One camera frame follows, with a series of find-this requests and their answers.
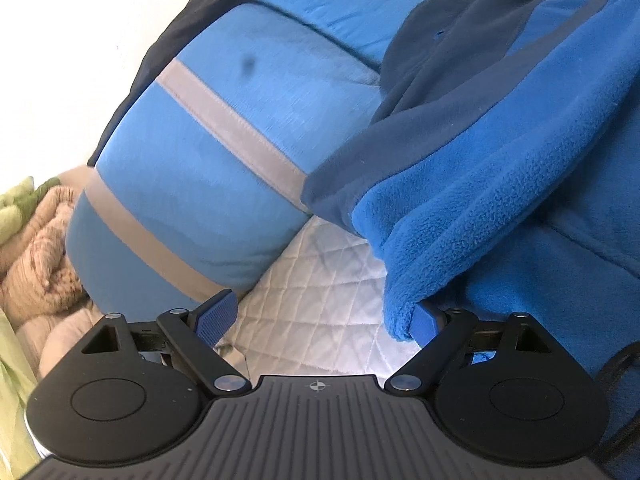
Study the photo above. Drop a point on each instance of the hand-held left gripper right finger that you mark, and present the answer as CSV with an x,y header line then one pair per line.
x,y
425,322

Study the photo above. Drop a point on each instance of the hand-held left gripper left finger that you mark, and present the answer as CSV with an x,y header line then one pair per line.
x,y
217,315

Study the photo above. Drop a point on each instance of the blue and navy fleece jacket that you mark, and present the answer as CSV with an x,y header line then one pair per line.
x,y
490,150

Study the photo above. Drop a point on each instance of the white quilted bed cover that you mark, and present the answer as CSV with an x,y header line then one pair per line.
x,y
320,310

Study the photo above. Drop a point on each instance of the blue pillow with grey stripes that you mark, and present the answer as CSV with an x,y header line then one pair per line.
x,y
200,160
340,5

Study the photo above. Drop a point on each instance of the beige blanket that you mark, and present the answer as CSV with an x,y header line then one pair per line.
x,y
45,270

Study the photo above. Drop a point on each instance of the green cloth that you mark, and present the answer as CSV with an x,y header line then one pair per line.
x,y
12,210

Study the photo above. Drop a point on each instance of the dark navy garment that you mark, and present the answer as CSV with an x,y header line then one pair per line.
x,y
170,35

